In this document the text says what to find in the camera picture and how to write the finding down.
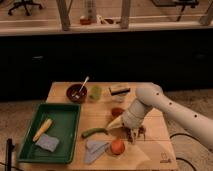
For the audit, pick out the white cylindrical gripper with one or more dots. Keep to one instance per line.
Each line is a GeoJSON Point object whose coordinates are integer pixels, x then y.
{"type": "Point", "coordinates": [132, 118]}

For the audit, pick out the orange red apple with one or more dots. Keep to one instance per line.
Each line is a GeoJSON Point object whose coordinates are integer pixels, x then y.
{"type": "Point", "coordinates": [117, 146]}

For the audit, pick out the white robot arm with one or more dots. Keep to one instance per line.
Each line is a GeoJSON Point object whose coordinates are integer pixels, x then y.
{"type": "Point", "coordinates": [149, 96]}

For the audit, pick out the light green cup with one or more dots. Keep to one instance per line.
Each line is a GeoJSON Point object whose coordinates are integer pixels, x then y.
{"type": "Point", "coordinates": [95, 93]}

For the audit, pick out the small red bowl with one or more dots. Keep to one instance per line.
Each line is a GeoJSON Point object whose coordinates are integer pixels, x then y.
{"type": "Point", "coordinates": [117, 111]}

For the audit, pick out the clear plastic container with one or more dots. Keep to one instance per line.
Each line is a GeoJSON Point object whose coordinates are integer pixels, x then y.
{"type": "Point", "coordinates": [119, 98]}

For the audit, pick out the green cucumber toy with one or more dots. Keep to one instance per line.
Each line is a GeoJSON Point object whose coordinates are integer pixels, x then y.
{"type": "Point", "coordinates": [92, 131]}

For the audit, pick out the grey blue cloth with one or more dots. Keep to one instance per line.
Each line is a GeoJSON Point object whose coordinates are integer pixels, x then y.
{"type": "Point", "coordinates": [94, 149]}

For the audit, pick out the black white eraser block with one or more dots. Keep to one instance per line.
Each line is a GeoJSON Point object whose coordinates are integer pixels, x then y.
{"type": "Point", "coordinates": [118, 89]}

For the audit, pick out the white spoon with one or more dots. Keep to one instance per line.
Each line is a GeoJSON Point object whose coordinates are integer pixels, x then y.
{"type": "Point", "coordinates": [75, 95]}

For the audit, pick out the green plastic tray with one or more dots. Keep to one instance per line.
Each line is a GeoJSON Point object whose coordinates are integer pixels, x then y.
{"type": "Point", "coordinates": [65, 119]}

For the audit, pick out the dark red bowl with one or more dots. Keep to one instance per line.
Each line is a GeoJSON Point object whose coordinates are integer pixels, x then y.
{"type": "Point", "coordinates": [82, 95]}

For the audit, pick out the yellow corn cob toy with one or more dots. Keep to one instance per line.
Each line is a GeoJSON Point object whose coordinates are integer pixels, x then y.
{"type": "Point", "coordinates": [44, 127]}

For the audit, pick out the blue grey sponge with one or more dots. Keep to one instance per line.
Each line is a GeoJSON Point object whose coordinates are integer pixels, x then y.
{"type": "Point", "coordinates": [47, 142]}

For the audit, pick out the black office chair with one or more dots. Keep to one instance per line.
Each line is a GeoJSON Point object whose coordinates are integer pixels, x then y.
{"type": "Point", "coordinates": [25, 4]}

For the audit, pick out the black stand post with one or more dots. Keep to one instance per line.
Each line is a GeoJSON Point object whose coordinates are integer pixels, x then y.
{"type": "Point", "coordinates": [8, 159]}

